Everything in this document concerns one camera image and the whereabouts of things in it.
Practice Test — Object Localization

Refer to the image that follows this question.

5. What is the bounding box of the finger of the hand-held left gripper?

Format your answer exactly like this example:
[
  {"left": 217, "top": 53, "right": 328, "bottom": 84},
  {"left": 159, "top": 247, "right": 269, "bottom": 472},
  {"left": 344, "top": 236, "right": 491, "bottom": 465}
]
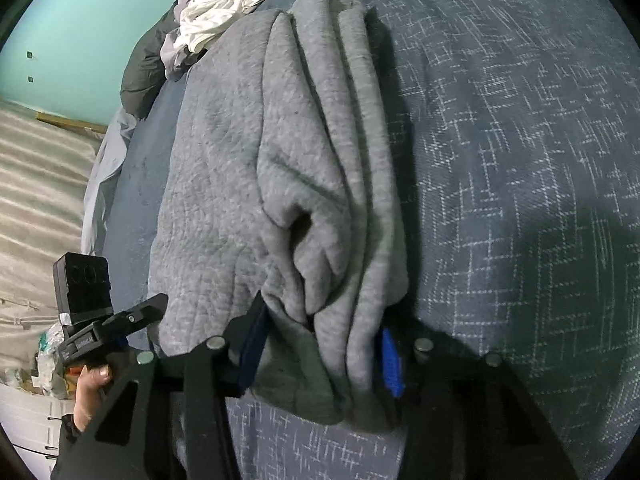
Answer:
[{"left": 119, "top": 294, "right": 169, "bottom": 334}]

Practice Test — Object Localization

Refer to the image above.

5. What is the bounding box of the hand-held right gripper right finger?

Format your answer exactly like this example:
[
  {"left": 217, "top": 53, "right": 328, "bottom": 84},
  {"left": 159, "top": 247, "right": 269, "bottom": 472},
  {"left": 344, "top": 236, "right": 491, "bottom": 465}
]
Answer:
[{"left": 379, "top": 327, "right": 581, "bottom": 480}]

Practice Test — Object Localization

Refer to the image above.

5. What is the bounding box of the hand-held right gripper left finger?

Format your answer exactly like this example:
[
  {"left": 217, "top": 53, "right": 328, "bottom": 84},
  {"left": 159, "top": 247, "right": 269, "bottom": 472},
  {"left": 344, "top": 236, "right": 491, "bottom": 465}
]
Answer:
[{"left": 65, "top": 290, "right": 268, "bottom": 480}]

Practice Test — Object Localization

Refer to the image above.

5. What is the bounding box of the grey sweater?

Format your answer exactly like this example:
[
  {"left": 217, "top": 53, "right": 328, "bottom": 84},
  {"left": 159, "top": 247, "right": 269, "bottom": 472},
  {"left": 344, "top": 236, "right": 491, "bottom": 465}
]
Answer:
[{"left": 147, "top": 0, "right": 423, "bottom": 433}]

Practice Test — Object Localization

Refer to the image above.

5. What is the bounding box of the person's left hand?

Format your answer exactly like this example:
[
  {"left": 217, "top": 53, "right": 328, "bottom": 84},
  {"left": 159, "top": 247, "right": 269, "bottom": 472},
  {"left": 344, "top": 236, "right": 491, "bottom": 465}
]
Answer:
[{"left": 72, "top": 364, "right": 113, "bottom": 433}]

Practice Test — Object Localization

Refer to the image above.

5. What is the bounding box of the clear plastic bag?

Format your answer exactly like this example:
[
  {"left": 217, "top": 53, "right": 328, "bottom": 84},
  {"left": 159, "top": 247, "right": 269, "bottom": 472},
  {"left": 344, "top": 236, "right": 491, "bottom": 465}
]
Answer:
[{"left": 35, "top": 322, "right": 76, "bottom": 401}]

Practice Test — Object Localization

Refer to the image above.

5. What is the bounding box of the beige striped curtain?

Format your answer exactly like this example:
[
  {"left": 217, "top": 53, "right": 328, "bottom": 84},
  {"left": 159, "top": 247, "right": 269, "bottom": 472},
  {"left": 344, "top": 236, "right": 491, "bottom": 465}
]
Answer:
[{"left": 0, "top": 100, "right": 108, "bottom": 386}]

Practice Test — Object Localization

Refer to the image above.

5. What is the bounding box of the light grey bedding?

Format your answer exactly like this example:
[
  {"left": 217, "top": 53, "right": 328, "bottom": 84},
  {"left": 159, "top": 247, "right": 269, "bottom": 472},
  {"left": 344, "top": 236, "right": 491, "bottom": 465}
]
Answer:
[{"left": 81, "top": 107, "right": 138, "bottom": 256}]

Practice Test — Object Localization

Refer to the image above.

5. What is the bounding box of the white drawer cabinet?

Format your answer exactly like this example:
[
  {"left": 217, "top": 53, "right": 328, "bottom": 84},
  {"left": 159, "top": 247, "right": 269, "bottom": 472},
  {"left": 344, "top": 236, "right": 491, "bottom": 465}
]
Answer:
[{"left": 0, "top": 385, "right": 76, "bottom": 461}]

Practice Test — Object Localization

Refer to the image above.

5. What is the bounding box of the dark grey rolled duvet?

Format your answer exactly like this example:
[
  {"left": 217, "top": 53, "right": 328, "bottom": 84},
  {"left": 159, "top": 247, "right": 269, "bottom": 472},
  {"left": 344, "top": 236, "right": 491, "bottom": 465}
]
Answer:
[{"left": 120, "top": 0, "right": 183, "bottom": 118}]

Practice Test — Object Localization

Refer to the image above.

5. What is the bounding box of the bed with blue sheet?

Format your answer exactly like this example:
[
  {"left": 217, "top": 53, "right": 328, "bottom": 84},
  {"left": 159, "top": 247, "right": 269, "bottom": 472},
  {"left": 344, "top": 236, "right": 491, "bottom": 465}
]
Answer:
[{"left": 100, "top": 0, "right": 640, "bottom": 480}]

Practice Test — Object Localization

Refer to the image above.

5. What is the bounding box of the lavender grey garment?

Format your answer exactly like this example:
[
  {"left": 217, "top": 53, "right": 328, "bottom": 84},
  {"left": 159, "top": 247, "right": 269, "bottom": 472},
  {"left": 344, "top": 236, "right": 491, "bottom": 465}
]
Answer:
[{"left": 160, "top": 0, "right": 311, "bottom": 80}]

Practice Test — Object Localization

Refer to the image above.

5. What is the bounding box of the white shirt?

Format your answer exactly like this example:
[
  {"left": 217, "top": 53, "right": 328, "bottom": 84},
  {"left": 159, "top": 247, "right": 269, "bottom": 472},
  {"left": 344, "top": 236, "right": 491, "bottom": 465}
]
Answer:
[{"left": 177, "top": 0, "right": 281, "bottom": 53}]

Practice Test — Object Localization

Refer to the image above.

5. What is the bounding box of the wooden frame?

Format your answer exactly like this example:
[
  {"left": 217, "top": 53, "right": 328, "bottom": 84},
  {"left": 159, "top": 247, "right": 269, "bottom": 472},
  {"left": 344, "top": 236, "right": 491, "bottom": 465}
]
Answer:
[{"left": 36, "top": 112, "right": 108, "bottom": 136}]

